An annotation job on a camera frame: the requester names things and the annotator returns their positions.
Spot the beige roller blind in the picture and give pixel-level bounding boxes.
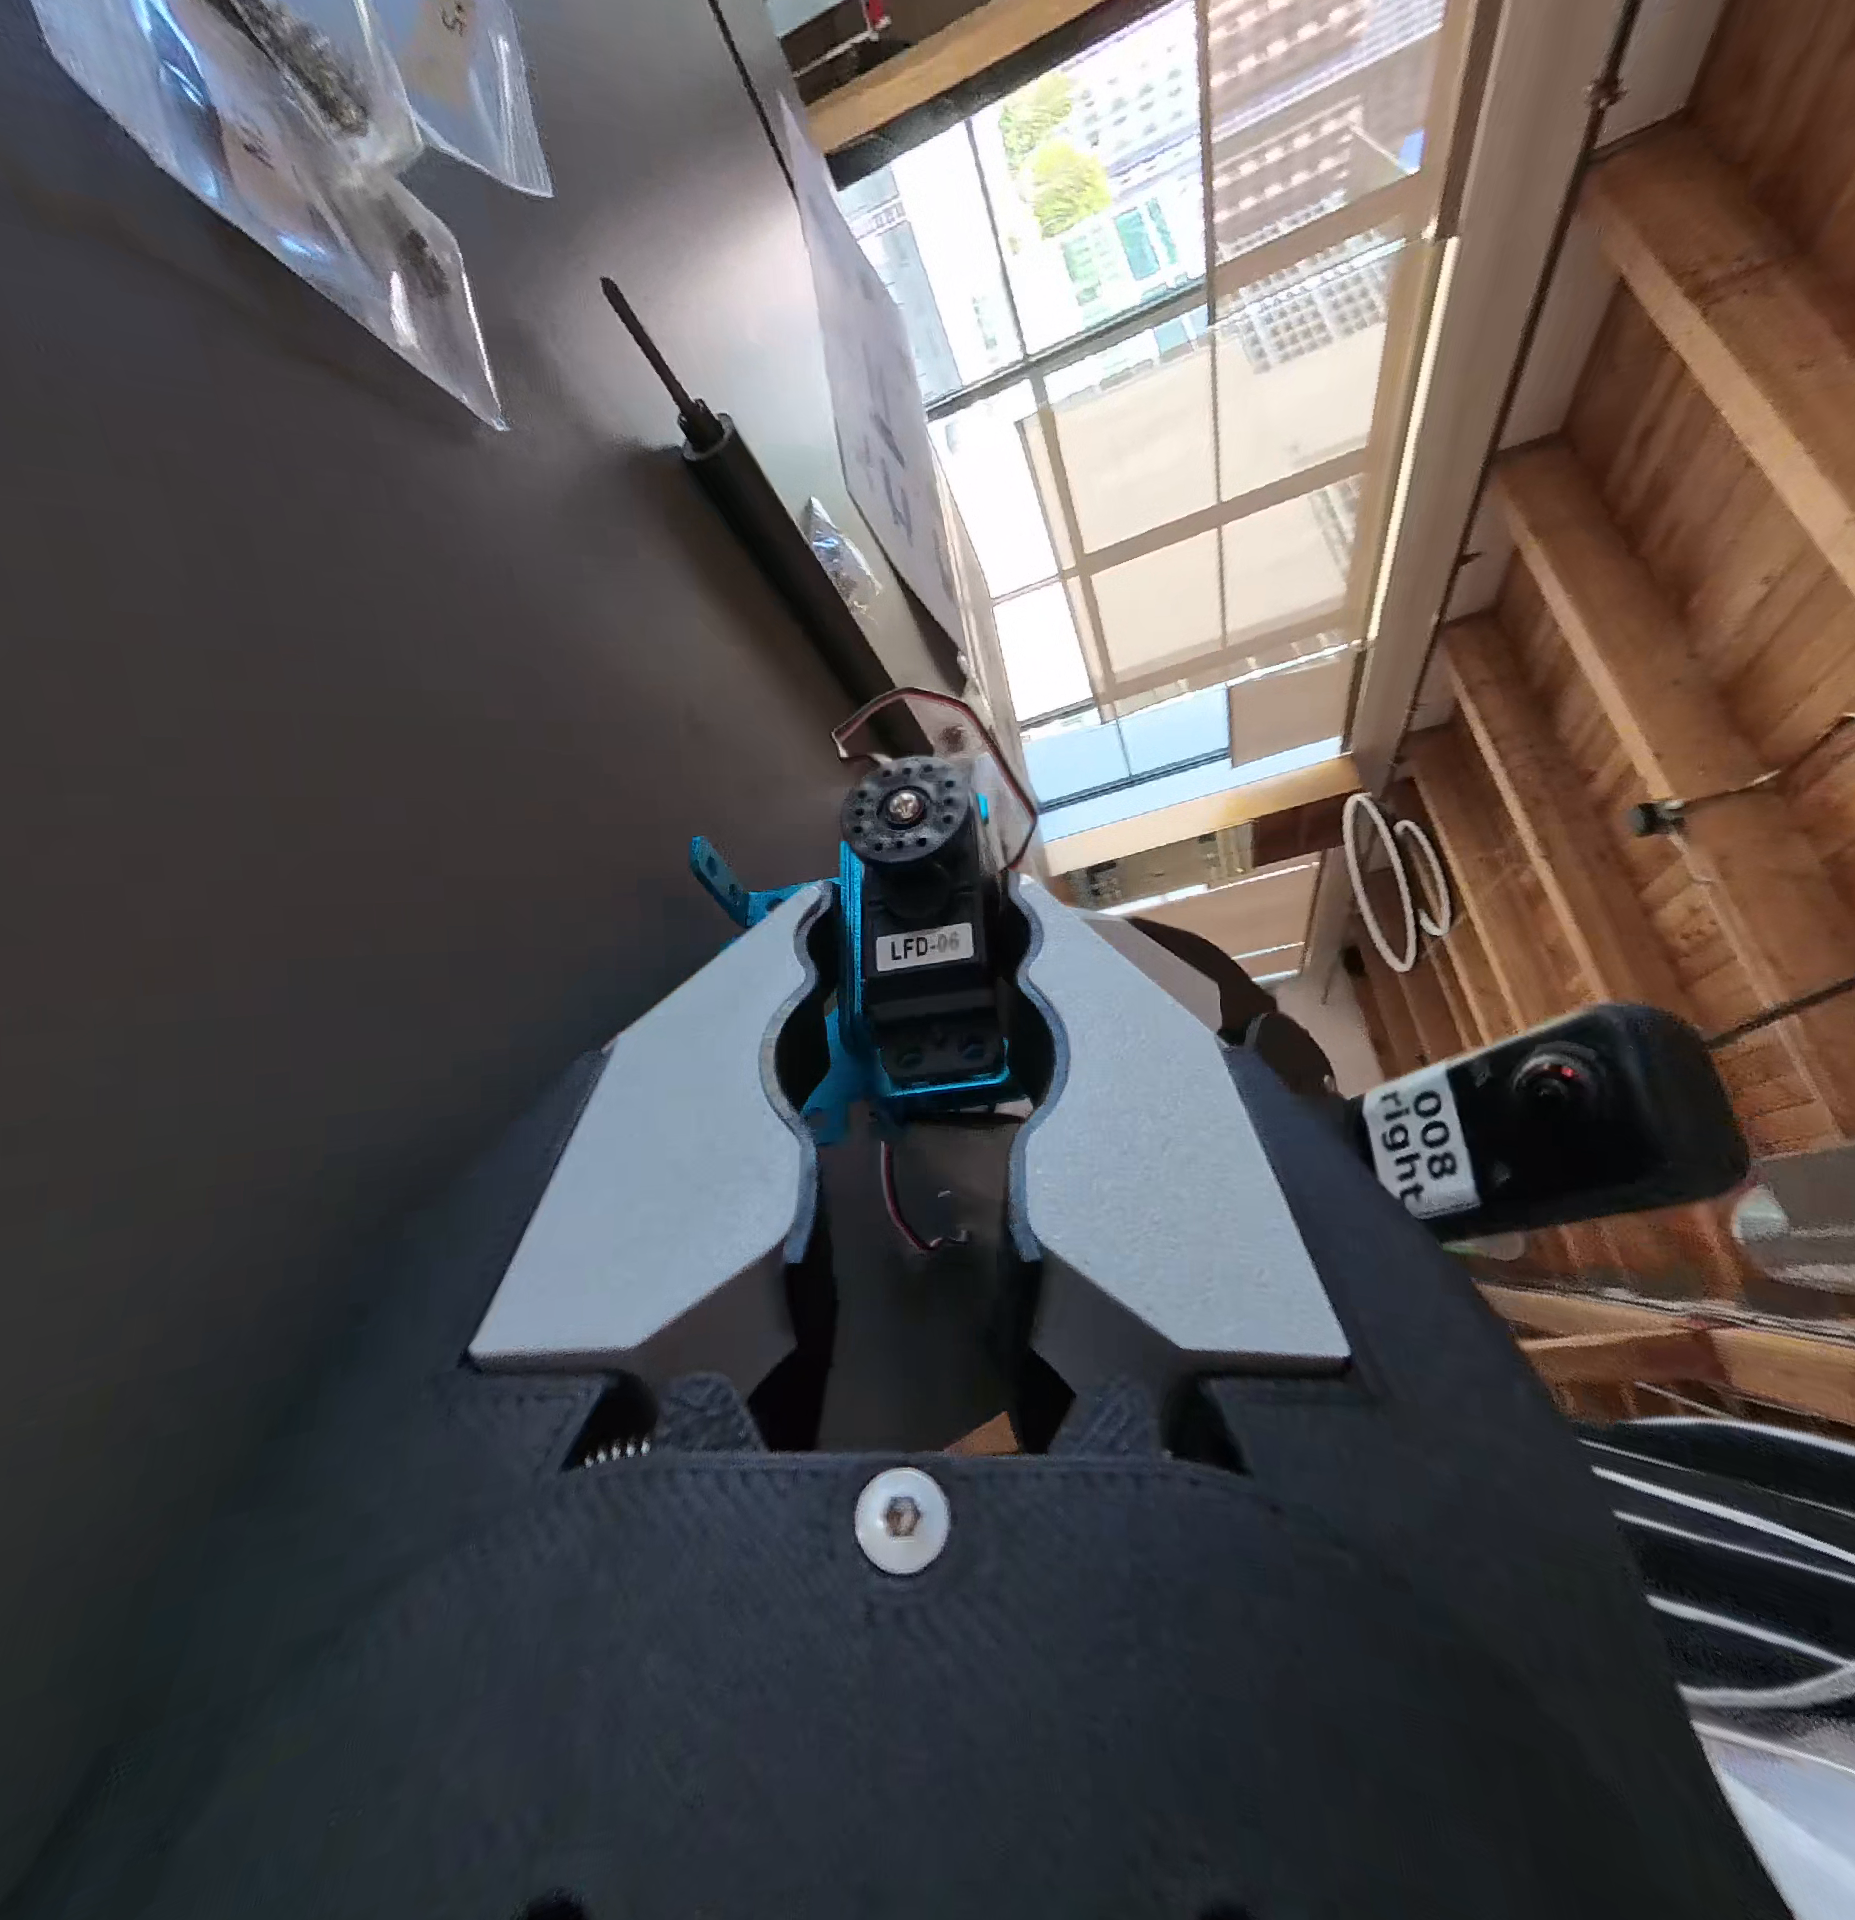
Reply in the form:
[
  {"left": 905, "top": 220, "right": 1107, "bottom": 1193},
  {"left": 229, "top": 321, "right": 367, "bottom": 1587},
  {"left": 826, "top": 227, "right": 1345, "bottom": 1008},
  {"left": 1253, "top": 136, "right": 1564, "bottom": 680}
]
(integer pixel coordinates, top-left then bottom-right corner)
[{"left": 1016, "top": 239, "right": 1408, "bottom": 707}]

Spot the black ceiling spotlight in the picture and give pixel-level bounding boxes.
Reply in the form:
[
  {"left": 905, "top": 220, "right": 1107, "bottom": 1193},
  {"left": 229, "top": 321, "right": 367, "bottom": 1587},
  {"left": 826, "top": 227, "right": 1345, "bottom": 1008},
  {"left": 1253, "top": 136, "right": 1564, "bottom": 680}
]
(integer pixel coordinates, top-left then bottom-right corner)
[{"left": 1630, "top": 711, "right": 1855, "bottom": 843}]

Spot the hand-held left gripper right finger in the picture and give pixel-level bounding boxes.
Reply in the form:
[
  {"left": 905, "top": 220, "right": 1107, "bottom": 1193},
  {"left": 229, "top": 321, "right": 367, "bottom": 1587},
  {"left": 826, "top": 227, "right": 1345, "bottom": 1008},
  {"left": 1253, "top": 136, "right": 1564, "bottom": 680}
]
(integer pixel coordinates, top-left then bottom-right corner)
[{"left": 1010, "top": 878, "right": 1357, "bottom": 1399}]

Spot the black servo with blue bracket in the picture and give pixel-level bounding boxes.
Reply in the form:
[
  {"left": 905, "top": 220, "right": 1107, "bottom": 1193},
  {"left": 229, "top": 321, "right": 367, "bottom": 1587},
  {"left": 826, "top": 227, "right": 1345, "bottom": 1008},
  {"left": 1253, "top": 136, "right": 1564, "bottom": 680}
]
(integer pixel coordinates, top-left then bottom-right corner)
[{"left": 689, "top": 757, "right": 1042, "bottom": 1149}]

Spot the cluster of clear screw bags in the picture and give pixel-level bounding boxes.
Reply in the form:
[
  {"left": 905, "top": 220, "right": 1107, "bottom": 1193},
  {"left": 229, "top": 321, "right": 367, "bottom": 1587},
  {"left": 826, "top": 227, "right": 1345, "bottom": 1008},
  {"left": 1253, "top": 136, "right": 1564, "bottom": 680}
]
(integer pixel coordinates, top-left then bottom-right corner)
[{"left": 35, "top": 0, "right": 554, "bottom": 432}]

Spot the large glass window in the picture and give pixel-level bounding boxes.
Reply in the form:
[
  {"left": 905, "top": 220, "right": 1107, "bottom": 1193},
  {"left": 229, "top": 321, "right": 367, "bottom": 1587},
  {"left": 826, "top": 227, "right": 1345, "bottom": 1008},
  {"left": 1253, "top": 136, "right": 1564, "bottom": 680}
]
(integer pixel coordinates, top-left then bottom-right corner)
[{"left": 777, "top": 0, "right": 1469, "bottom": 843}]

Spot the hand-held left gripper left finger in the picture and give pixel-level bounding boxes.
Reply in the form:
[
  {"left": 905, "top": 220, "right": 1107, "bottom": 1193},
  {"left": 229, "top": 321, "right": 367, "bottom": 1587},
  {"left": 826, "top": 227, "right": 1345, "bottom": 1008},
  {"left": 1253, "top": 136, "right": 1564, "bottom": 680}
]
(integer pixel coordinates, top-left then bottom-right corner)
[{"left": 464, "top": 885, "right": 837, "bottom": 1392}]

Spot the white ring ceiling lamp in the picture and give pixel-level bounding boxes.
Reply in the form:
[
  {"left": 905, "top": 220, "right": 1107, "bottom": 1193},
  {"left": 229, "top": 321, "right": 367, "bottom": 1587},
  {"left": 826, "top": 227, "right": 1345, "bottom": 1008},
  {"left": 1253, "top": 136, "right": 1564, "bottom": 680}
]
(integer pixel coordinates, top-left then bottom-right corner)
[{"left": 1337, "top": 787, "right": 1455, "bottom": 975}]

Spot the dark grey desk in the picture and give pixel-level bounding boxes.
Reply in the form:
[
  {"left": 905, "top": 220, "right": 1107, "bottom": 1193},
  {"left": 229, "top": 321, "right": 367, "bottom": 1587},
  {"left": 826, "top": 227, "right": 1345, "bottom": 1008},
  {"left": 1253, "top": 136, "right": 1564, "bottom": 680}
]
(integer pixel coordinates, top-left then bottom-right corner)
[{"left": 0, "top": 0, "right": 1025, "bottom": 1801}]

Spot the clear bag of dark screws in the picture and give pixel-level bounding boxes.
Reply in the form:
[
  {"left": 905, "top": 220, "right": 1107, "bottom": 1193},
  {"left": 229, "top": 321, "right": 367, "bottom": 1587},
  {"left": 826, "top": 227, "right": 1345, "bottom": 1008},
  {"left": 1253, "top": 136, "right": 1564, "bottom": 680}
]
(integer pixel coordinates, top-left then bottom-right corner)
[{"left": 799, "top": 497, "right": 885, "bottom": 611}]

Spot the black electric screwdriver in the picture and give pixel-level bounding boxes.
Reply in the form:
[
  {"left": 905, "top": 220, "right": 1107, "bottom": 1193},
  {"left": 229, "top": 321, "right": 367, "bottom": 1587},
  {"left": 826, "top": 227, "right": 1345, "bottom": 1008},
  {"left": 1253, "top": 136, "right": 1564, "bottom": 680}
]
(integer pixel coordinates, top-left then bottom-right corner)
[{"left": 594, "top": 277, "right": 949, "bottom": 722}]

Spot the white blue instruction manual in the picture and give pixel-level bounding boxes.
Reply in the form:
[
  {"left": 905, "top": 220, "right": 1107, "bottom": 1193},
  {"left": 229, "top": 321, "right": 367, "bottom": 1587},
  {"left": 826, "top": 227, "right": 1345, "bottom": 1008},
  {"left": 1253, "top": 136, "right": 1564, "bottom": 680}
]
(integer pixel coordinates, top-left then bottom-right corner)
[{"left": 777, "top": 92, "right": 970, "bottom": 650}]

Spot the person's white undershirt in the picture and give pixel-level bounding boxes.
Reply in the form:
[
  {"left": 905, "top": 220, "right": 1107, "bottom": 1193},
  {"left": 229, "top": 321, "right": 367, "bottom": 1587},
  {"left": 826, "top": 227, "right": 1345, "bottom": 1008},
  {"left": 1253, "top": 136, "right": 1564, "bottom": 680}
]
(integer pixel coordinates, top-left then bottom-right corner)
[{"left": 1691, "top": 1711, "right": 1855, "bottom": 1920}]

